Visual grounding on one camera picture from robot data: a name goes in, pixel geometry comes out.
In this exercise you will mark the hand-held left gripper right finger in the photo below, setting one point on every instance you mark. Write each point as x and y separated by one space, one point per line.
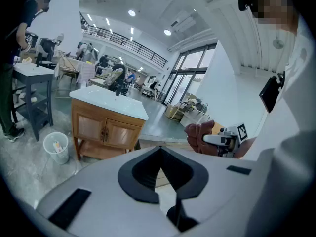
222 189

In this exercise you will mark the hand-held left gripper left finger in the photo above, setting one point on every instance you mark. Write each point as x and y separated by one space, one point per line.
111 206

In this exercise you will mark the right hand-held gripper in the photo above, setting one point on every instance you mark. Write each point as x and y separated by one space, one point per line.
238 132

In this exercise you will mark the person's right forearm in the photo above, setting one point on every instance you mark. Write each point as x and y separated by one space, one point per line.
247 148

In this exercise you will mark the wooden vanity cabinet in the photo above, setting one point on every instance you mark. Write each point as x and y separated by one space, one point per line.
103 152

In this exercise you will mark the yellow wooden board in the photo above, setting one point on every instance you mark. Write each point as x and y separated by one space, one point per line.
218 127

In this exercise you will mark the glass entrance doors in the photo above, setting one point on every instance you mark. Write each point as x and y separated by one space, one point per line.
187 83

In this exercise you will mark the white and orange carton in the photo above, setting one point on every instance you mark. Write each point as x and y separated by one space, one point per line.
58 147

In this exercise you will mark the white mesh wastebasket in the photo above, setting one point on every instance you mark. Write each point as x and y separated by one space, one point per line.
50 147

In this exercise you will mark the person's white t-shirt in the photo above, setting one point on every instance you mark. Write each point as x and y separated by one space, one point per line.
291 95

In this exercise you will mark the white ceramic sink top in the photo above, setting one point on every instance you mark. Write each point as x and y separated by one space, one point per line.
111 102

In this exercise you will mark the slim black faucet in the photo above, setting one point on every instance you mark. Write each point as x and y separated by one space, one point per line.
118 90

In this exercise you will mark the black balcony railing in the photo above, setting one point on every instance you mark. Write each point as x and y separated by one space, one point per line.
148 53

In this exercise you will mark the round ceiling light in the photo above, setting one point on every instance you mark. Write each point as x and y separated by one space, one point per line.
131 12
167 32

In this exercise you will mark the ceiling air conditioner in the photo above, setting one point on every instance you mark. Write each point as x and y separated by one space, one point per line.
184 21

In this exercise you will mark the gold chair white round seat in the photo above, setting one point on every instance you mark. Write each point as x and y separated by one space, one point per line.
103 79

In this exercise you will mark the table with white tablecloth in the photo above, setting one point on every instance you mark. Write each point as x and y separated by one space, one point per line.
85 70

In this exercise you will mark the person's head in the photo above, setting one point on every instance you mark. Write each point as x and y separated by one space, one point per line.
274 6

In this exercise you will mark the small white sink top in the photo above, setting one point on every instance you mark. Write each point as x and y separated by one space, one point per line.
32 69

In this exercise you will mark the blocky black faucet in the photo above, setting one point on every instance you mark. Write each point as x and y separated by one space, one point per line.
37 60

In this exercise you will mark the small cardboard box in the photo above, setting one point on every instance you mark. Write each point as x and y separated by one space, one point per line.
32 55

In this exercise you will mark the white frame rack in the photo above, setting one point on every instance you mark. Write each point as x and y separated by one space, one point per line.
197 107

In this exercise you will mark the wall fan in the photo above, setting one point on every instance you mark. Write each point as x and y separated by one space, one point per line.
278 43

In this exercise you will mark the black head camera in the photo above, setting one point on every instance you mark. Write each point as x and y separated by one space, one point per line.
243 1

